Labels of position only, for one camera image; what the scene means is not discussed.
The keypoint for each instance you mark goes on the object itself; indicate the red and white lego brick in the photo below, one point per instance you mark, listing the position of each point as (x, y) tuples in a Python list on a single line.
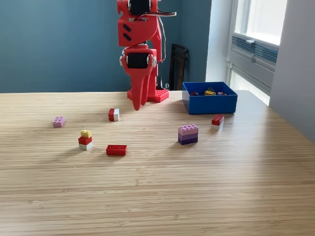
[(217, 121), (114, 115)]

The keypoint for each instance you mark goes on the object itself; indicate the dark red toy car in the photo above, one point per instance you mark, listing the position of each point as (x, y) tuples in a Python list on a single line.
[(194, 93)]

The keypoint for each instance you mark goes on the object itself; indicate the yellow toy digger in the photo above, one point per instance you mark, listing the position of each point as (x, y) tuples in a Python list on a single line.
[(209, 92)]

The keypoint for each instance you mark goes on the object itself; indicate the lego figure red shirt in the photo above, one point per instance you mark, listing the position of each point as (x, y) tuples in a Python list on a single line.
[(221, 93)]

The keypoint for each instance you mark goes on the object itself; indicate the pink and purple lego stack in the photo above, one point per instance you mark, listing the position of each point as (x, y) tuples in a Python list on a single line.
[(188, 135)]

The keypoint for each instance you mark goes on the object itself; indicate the blue plastic bin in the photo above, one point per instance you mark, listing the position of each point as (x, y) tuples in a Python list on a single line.
[(211, 105)]

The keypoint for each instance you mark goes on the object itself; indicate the yellow red white lego stack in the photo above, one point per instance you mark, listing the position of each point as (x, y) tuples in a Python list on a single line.
[(85, 141)]

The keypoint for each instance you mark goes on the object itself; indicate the pink lego brick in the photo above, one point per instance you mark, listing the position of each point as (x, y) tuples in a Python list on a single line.
[(59, 122)]

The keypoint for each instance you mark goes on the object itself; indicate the black chair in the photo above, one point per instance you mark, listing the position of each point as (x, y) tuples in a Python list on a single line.
[(180, 68)]

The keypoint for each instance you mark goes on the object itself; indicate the grey window vent grille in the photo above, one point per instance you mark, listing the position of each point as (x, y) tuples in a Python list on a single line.
[(261, 50)]

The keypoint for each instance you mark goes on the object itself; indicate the white framed window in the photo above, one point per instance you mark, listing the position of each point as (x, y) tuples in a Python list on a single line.
[(265, 24)]

